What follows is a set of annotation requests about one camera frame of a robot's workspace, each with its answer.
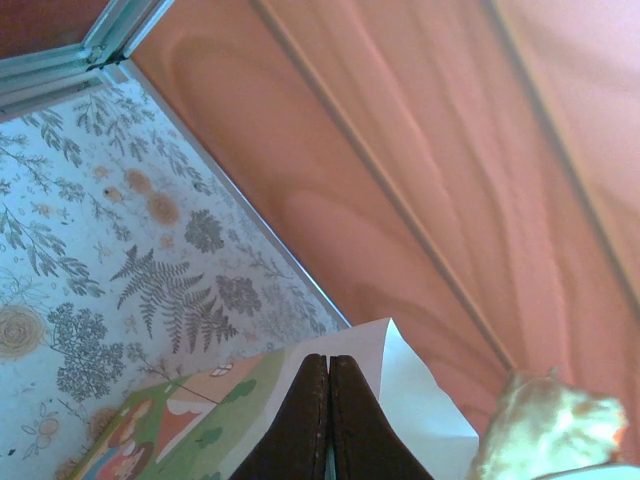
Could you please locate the aluminium table edge rail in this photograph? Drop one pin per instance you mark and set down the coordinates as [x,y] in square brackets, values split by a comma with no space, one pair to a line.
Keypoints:
[300,268]
[40,75]

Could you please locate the aluminium frame post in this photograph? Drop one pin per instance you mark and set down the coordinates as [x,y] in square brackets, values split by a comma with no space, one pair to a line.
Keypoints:
[120,30]

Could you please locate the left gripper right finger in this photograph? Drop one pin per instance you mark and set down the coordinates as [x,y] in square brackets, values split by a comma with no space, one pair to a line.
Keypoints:
[360,435]

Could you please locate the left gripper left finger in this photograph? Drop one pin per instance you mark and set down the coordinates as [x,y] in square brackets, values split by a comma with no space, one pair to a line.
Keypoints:
[295,435]

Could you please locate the round golden fake bun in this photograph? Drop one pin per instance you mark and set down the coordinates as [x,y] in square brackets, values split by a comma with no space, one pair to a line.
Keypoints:
[545,425]

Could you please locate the illustrated paper gift bag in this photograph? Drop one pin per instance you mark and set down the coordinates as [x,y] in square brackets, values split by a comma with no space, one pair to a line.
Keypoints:
[210,425]

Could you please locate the floral print tablecloth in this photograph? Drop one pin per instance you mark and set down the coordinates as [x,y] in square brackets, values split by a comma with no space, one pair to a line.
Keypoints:
[100,250]

